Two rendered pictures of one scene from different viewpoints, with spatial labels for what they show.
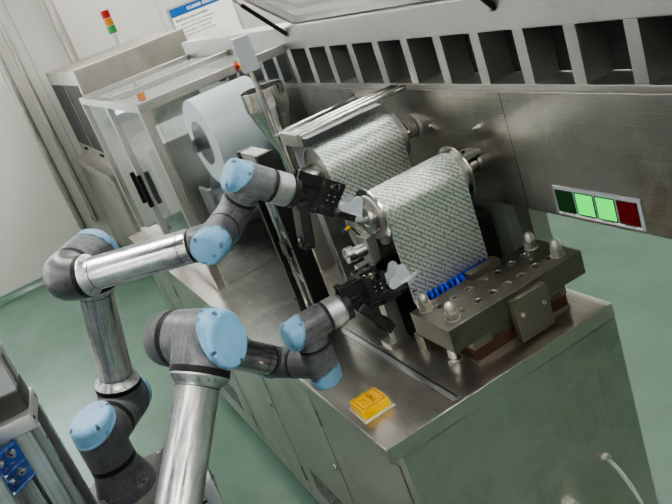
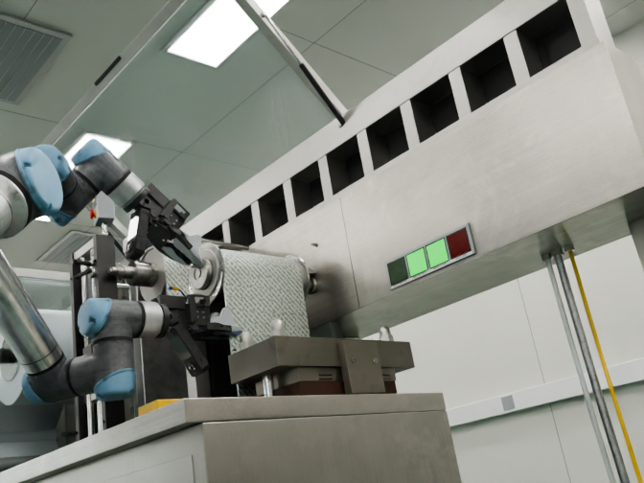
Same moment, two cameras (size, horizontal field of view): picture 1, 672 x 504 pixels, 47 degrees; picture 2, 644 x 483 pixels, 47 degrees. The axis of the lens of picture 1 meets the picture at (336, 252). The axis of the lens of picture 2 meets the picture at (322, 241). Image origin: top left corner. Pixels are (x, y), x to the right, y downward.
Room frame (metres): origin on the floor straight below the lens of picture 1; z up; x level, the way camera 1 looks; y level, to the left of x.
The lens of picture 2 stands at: (0.16, 0.29, 0.69)
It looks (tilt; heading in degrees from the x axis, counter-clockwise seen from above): 20 degrees up; 336
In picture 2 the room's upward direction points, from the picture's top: 9 degrees counter-clockwise
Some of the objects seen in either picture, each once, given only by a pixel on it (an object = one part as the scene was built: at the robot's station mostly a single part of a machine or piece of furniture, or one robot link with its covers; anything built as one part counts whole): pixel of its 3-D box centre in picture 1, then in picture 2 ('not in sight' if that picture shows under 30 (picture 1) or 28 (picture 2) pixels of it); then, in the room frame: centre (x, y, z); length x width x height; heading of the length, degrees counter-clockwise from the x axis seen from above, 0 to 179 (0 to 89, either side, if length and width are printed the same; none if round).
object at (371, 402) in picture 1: (370, 403); (165, 409); (1.51, 0.05, 0.91); 0.07 x 0.07 x 0.02; 21
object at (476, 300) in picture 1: (498, 292); (325, 361); (1.64, -0.33, 1.00); 0.40 x 0.16 x 0.06; 111
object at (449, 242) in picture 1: (442, 249); (269, 326); (1.73, -0.25, 1.11); 0.23 x 0.01 x 0.18; 111
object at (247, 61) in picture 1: (242, 54); (101, 207); (2.27, 0.05, 1.66); 0.07 x 0.07 x 0.10; 6
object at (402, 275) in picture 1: (403, 274); (227, 320); (1.67, -0.13, 1.11); 0.09 x 0.03 x 0.06; 110
